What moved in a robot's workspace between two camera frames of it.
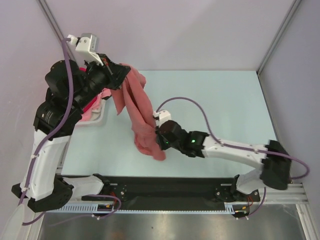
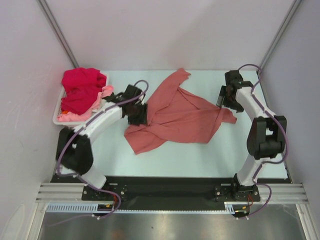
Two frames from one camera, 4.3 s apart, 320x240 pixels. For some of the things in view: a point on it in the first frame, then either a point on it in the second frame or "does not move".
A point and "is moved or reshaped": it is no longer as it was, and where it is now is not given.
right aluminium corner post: (287, 19) does not move
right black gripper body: (164, 144) → (228, 99)
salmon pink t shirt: (133, 97) is moved or reshaped
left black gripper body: (98, 76) → (138, 114)
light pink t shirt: (87, 115) does not move
